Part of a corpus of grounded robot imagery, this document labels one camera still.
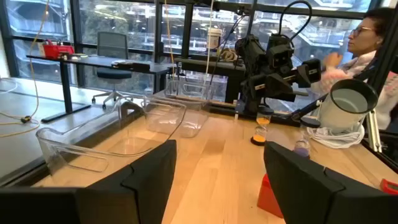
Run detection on beige coiled cord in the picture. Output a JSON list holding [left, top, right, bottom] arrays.
[[219, 48, 239, 63]]

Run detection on purple sand hourglass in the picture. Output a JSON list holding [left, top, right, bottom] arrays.
[[293, 116, 322, 159]]

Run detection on red plastic block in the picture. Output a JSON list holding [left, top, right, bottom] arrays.
[[379, 178, 398, 196], [256, 172, 285, 219]]

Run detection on black slanted stand bar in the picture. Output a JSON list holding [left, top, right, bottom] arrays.
[[290, 0, 398, 122]]

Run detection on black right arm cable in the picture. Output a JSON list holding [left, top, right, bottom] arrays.
[[277, 0, 313, 43]]

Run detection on white lamp cord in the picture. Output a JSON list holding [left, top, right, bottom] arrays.
[[306, 123, 366, 149]]

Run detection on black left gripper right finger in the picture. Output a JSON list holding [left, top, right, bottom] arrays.
[[263, 141, 398, 224]]

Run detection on white cup container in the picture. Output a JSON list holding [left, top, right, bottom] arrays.
[[206, 27, 223, 50]]

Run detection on orange sand hourglass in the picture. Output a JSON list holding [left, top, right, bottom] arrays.
[[250, 105, 275, 147]]

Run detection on clear plastic bin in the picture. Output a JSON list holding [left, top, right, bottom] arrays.
[[35, 95, 188, 175], [143, 79, 217, 139]]

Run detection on person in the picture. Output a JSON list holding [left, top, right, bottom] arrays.
[[309, 6, 398, 131]]

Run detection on red toolbox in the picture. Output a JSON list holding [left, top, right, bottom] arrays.
[[42, 39, 76, 60]]

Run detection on grey office chair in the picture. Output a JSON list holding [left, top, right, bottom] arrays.
[[91, 30, 135, 110]]

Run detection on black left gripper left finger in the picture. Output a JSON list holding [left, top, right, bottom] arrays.
[[0, 139, 177, 224]]

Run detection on black office desk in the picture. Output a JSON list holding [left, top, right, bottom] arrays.
[[26, 53, 172, 123]]

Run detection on black case on desk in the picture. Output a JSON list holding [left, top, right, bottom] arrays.
[[111, 60, 151, 73]]

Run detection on clear plastic containers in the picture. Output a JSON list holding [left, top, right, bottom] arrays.
[[174, 55, 247, 104]]

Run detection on yellow hanging cable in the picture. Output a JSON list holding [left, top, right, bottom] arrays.
[[0, 0, 51, 138]]

